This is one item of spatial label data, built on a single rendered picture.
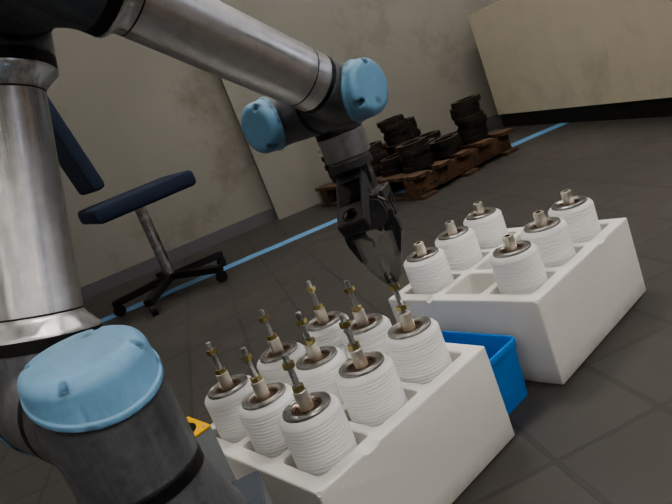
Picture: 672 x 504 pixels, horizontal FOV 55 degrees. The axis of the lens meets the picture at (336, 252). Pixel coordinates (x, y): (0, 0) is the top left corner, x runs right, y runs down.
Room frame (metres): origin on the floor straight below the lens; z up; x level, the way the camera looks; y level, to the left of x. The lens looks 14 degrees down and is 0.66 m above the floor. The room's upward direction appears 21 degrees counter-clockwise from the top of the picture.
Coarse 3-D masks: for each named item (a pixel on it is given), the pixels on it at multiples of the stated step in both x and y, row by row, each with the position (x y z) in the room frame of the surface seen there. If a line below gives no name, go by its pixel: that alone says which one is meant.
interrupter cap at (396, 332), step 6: (414, 318) 1.03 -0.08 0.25; (420, 318) 1.02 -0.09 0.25; (426, 318) 1.01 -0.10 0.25; (396, 324) 1.03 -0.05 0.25; (420, 324) 1.00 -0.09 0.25; (426, 324) 0.99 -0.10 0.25; (390, 330) 1.02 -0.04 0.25; (396, 330) 1.01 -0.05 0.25; (402, 330) 1.01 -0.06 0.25; (414, 330) 0.98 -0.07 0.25; (420, 330) 0.97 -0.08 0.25; (390, 336) 0.99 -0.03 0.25; (396, 336) 0.99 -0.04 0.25; (402, 336) 0.97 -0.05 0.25; (408, 336) 0.97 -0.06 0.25
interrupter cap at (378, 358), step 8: (368, 352) 0.96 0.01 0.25; (376, 352) 0.95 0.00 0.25; (368, 360) 0.94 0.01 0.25; (376, 360) 0.93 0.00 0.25; (344, 368) 0.94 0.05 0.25; (352, 368) 0.94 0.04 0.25; (368, 368) 0.91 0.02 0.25; (376, 368) 0.90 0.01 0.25; (344, 376) 0.91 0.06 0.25; (352, 376) 0.90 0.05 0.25; (360, 376) 0.90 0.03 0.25
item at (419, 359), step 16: (432, 320) 1.00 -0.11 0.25; (416, 336) 0.96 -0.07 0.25; (432, 336) 0.97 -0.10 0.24; (400, 352) 0.97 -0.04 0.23; (416, 352) 0.96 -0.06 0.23; (432, 352) 0.96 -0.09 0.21; (448, 352) 0.99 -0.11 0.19; (400, 368) 0.98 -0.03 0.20; (416, 368) 0.96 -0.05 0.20; (432, 368) 0.96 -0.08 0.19
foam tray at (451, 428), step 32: (480, 352) 0.98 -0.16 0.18; (416, 384) 0.95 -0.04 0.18; (448, 384) 0.93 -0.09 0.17; (480, 384) 0.96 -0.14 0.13; (416, 416) 0.88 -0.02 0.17; (448, 416) 0.91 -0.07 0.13; (480, 416) 0.95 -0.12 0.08; (224, 448) 0.99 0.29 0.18; (288, 448) 0.91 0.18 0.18; (384, 448) 0.83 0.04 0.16; (416, 448) 0.86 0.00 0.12; (448, 448) 0.90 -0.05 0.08; (480, 448) 0.94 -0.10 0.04; (288, 480) 0.82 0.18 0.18; (320, 480) 0.79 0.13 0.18; (352, 480) 0.79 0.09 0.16; (384, 480) 0.82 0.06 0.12; (416, 480) 0.85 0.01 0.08; (448, 480) 0.88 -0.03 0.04
